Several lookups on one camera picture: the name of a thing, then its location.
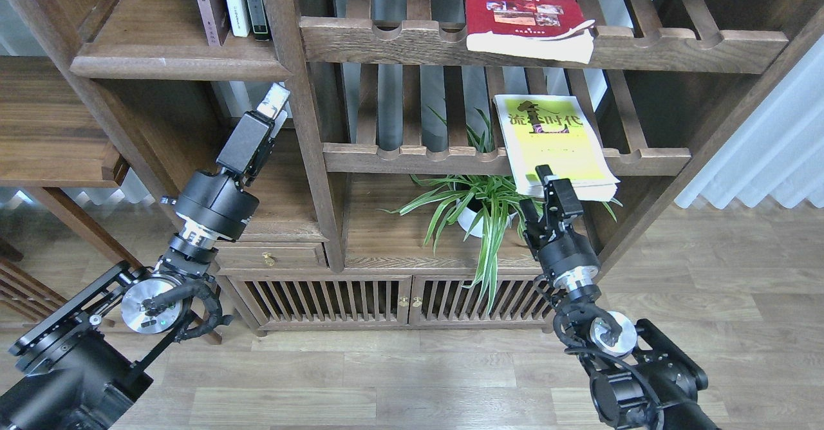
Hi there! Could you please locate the wooden side table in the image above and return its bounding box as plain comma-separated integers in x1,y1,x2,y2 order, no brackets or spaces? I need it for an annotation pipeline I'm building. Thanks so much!
0,55,223,344

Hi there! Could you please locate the red book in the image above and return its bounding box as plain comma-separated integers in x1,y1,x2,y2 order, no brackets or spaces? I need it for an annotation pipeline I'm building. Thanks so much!
465,0,595,64

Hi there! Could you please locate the dark wooden bookshelf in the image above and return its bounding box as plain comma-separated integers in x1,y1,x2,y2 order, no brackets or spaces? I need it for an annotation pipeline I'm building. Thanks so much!
8,0,822,335

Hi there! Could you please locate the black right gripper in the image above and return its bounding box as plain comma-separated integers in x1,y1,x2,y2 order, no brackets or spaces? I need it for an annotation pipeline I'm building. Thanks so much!
519,164,601,283

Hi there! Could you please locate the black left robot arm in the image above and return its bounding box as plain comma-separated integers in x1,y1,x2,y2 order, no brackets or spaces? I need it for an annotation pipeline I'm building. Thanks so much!
1,83,290,429

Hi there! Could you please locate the green spider plant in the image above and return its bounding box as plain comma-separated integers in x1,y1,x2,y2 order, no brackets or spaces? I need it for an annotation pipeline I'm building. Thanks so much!
380,105,623,315

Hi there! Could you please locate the brass drawer knob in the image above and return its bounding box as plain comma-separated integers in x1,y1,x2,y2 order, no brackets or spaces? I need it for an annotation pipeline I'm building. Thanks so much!
261,253,277,268

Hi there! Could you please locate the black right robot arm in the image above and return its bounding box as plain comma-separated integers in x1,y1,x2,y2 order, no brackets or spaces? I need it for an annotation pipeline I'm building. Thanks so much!
520,164,717,429

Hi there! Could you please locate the white curtain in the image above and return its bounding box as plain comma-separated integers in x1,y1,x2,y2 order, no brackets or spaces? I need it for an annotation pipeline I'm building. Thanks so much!
675,38,823,209

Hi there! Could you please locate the white plant pot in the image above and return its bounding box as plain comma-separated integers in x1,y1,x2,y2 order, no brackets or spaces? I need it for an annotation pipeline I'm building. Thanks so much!
455,195,517,240

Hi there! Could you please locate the dark grey upright book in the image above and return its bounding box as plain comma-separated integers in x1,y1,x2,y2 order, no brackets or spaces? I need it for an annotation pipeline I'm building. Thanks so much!
247,0,271,42

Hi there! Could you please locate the yellow green book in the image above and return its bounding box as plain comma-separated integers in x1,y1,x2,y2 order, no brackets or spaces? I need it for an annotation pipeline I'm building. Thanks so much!
494,95,619,202

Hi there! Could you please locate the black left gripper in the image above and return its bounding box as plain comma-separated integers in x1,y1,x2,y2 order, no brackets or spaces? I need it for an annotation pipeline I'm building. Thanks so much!
174,83,290,241

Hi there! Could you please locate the white upright book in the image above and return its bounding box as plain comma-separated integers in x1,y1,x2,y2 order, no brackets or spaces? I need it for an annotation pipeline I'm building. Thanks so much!
226,0,251,37

